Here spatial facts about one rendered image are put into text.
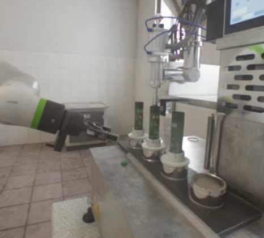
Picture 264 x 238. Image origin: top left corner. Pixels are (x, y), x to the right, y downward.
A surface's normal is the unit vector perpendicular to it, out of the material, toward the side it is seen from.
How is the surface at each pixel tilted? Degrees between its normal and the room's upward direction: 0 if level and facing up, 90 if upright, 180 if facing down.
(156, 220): 0
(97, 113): 90
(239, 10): 90
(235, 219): 0
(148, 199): 0
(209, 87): 90
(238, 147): 90
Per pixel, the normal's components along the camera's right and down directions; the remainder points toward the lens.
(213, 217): 0.02, -0.99
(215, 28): -0.92, 0.03
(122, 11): 0.39, 0.13
